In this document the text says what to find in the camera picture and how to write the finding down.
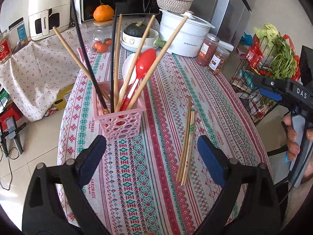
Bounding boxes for bamboo chopstick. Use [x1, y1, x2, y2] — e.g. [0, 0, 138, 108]
[180, 106, 193, 182]
[176, 96, 191, 182]
[181, 107, 195, 186]

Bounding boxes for wooden chopstick long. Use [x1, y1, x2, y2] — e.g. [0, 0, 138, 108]
[126, 13, 188, 110]

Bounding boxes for person's right hand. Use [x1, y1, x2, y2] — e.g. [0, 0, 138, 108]
[283, 115, 313, 179]

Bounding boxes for green leafy vegetables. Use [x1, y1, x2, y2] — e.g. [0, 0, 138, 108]
[254, 23, 300, 80]

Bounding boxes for jar of dried rings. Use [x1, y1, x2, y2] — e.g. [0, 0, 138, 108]
[209, 46, 230, 75]

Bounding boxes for jar of red dried fruit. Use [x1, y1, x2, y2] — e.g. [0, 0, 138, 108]
[196, 33, 220, 67]

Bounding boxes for patterned striped tablecloth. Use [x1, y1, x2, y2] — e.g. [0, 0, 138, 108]
[56, 46, 272, 235]

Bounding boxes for yellow cardboard box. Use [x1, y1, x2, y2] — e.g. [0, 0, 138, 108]
[45, 84, 74, 117]

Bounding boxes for white electric cooking pot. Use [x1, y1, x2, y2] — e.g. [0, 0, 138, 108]
[159, 9, 215, 57]

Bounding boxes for grey refrigerator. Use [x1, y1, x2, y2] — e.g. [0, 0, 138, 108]
[190, 0, 256, 47]

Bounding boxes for wooden chopstick far left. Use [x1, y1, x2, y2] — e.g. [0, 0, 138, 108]
[52, 27, 110, 101]

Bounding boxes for pink perforated utensil basket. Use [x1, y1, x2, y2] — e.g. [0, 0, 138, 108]
[92, 88, 146, 142]

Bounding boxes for white floral cloth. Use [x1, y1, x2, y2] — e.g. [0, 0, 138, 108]
[0, 16, 161, 123]

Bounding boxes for red plastic spoon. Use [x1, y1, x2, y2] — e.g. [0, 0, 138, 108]
[120, 49, 156, 111]

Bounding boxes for woven lidded basket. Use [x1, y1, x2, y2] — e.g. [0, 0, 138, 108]
[156, 0, 194, 14]

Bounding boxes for wooden chopstick leaning right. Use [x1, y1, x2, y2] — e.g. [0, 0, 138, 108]
[115, 15, 156, 112]

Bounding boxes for red label jar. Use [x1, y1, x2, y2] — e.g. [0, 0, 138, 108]
[0, 30, 12, 64]

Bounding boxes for white plastic spoon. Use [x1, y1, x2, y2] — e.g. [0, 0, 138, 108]
[118, 52, 143, 96]

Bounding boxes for dark green squash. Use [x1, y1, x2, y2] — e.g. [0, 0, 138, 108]
[123, 21, 147, 38]

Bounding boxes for white ceramic casserole dish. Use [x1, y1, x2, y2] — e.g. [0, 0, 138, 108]
[120, 28, 166, 52]

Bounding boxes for black lid blue label jar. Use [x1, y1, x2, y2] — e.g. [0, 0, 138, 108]
[8, 17, 29, 48]

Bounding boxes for glass jar with tomatoes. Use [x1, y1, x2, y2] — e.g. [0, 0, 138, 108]
[89, 20, 113, 54]

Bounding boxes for orange tangerine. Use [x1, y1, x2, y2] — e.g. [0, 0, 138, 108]
[93, 0, 115, 22]

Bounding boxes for cream air fryer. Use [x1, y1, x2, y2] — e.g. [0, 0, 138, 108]
[28, 0, 71, 41]

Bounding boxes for black wire rack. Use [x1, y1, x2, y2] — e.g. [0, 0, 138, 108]
[230, 36, 277, 125]

